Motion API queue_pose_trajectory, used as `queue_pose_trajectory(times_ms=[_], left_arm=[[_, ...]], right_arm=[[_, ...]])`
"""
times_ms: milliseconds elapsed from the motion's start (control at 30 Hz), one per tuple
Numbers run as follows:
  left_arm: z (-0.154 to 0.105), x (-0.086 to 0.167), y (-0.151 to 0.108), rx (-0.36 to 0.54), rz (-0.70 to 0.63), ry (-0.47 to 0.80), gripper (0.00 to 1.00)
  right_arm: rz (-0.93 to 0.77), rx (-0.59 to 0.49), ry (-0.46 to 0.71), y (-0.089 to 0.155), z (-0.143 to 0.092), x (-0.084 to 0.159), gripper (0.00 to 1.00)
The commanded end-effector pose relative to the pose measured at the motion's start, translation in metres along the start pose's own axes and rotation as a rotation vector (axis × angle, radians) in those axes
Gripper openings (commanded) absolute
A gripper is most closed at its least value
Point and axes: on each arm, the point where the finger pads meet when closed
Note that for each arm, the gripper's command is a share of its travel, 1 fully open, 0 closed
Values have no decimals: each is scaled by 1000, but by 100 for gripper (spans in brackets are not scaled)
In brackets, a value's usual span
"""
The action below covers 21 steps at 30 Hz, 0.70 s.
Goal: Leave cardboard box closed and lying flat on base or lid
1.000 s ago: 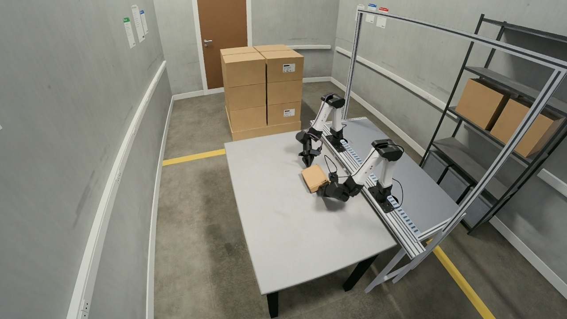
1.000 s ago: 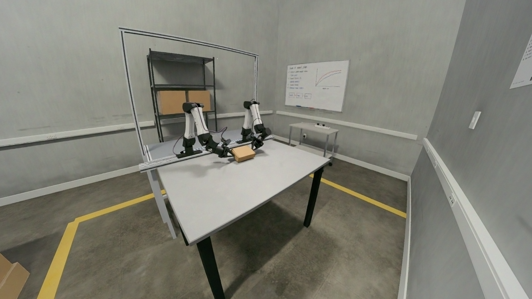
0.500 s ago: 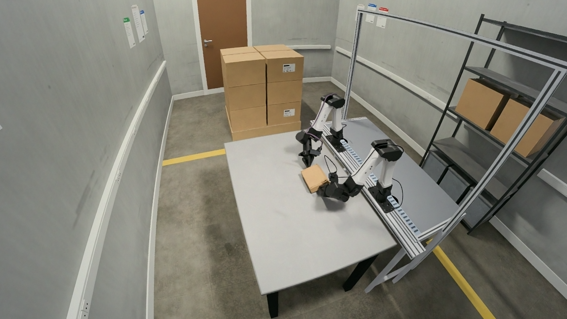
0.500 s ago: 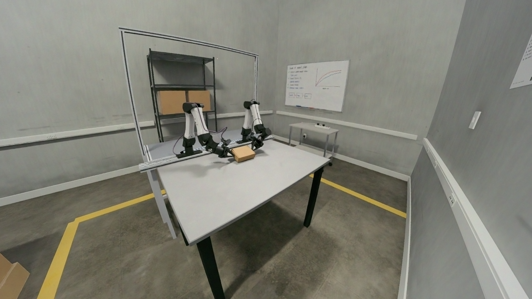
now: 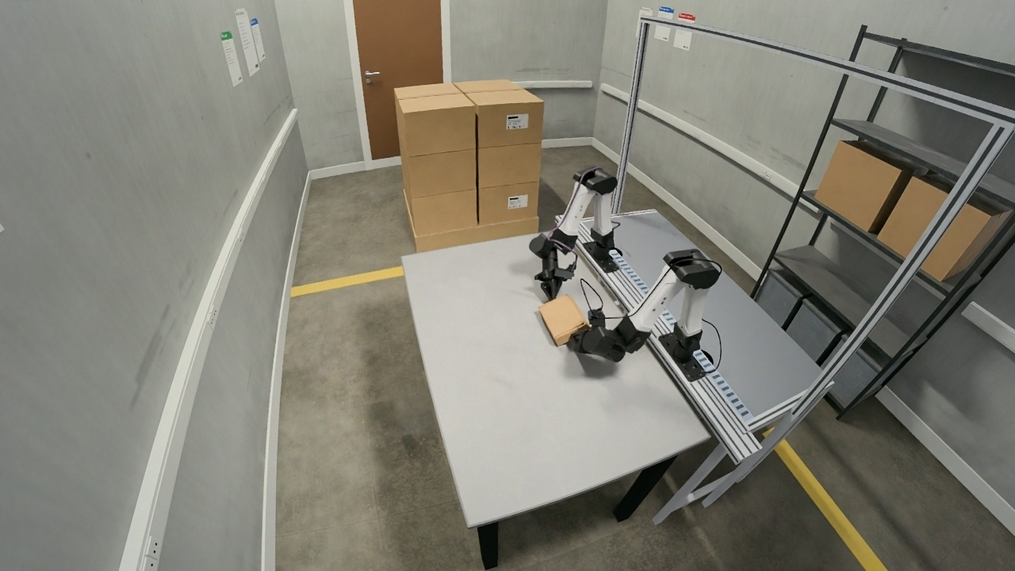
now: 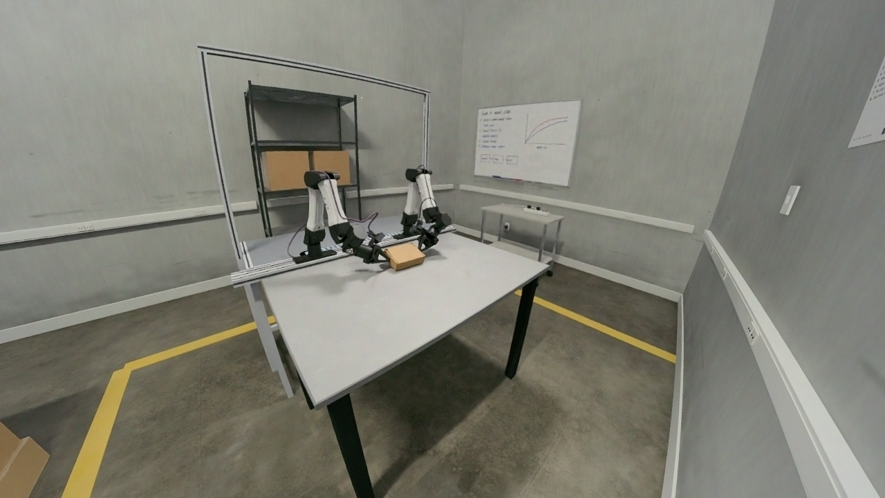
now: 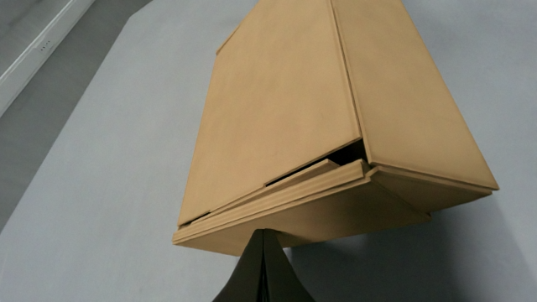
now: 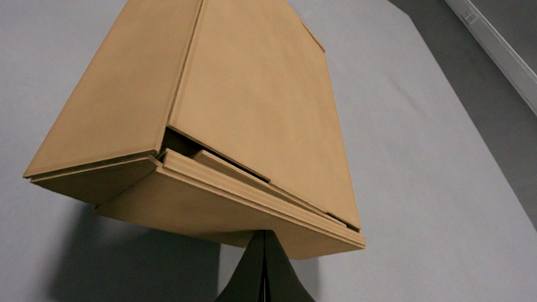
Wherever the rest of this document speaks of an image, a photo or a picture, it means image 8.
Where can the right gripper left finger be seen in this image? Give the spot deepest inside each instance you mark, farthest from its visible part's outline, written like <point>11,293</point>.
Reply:
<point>247,281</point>

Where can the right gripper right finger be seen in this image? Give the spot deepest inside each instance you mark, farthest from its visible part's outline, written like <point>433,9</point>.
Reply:
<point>281,281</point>

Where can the brown cardboard box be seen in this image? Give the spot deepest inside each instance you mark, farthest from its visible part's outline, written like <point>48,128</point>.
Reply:
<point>244,80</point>

